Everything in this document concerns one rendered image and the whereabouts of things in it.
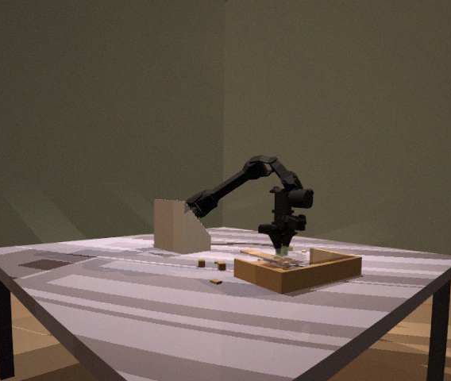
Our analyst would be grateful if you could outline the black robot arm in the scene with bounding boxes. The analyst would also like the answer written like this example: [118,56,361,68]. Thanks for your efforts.
[186,155,314,231]

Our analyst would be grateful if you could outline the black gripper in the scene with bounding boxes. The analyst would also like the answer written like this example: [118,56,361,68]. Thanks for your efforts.
[258,207,297,249]

